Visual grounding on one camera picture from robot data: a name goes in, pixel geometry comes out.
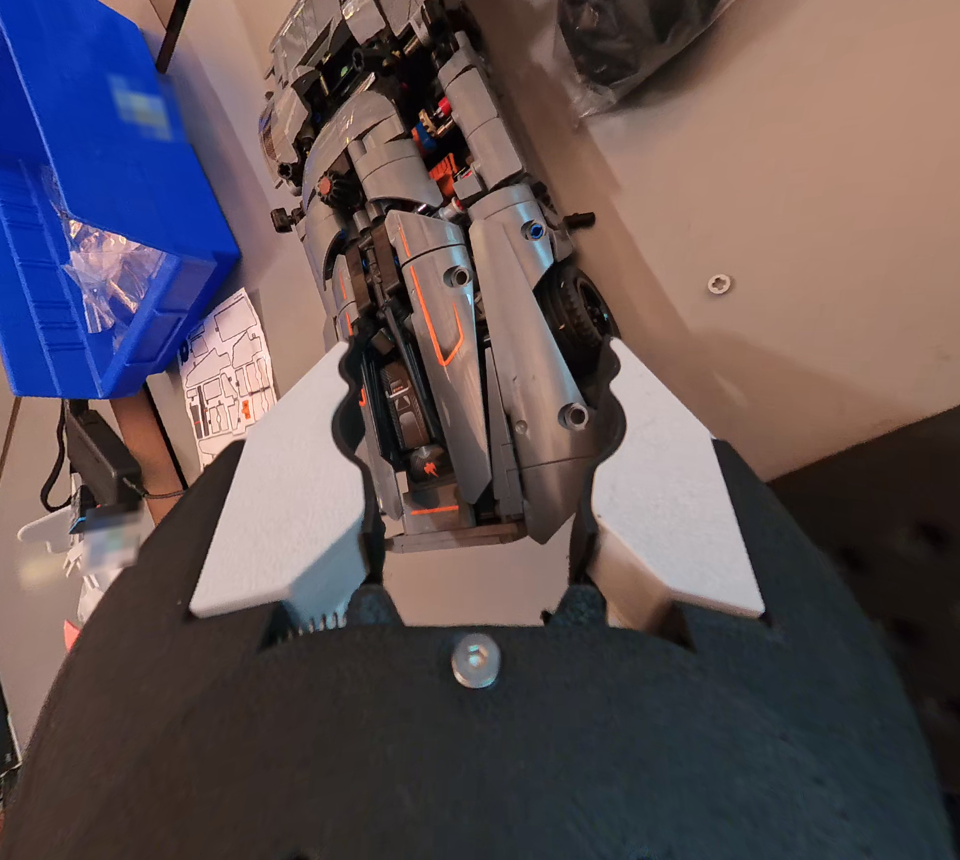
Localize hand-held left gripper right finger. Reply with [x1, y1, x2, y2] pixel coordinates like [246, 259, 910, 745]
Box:
[567, 336, 766, 630]

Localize blue plastic bin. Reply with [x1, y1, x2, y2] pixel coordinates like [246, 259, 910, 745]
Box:
[0, 0, 241, 400]

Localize partly built lego car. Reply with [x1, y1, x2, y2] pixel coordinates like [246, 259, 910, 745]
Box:
[258, 0, 624, 554]

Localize black charger cable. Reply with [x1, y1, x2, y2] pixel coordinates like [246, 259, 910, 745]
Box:
[39, 398, 187, 515]

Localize clear plastic bags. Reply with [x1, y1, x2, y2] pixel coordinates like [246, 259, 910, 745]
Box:
[41, 162, 170, 336]

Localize white sticker sheet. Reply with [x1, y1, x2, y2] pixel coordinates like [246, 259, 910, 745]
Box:
[177, 287, 279, 471]

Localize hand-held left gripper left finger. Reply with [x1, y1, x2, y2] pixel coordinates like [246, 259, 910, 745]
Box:
[189, 342, 387, 634]

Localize black power adapter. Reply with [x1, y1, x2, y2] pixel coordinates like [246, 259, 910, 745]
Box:
[63, 401, 144, 509]

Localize small blue edged gadget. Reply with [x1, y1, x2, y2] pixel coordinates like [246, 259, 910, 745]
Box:
[67, 488, 102, 537]

